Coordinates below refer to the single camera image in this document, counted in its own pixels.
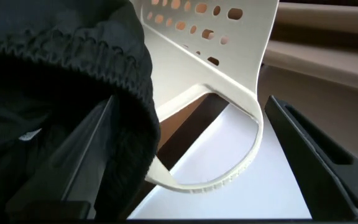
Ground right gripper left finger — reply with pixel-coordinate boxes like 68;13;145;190
5;96;115;219

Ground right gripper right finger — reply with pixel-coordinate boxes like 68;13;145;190
264;95;358;220

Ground black shorts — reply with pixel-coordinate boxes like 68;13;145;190
0;0;161;222

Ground white laundry basket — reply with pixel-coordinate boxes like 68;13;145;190
129;0;280;194

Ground brown curtain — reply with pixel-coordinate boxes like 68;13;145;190
261;0;358;94

